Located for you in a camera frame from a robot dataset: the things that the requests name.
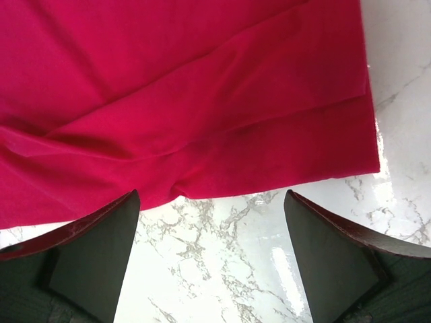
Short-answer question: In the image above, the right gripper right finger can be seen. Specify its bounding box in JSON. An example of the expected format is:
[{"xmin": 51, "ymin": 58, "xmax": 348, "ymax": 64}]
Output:
[{"xmin": 284, "ymin": 190, "xmax": 430, "ymax": 322}]

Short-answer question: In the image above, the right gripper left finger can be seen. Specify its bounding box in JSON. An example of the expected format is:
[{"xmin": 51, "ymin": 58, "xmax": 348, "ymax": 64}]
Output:
[{"xmin": 1, "ymin": 190, "xmax": 140, "ymax": 322}]

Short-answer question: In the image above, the crimson red t-shirt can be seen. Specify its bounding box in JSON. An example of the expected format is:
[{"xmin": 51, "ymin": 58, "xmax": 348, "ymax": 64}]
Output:
[{"xmin": 1, "ymin": 1, "xmax": 380, "ymax": 229}]

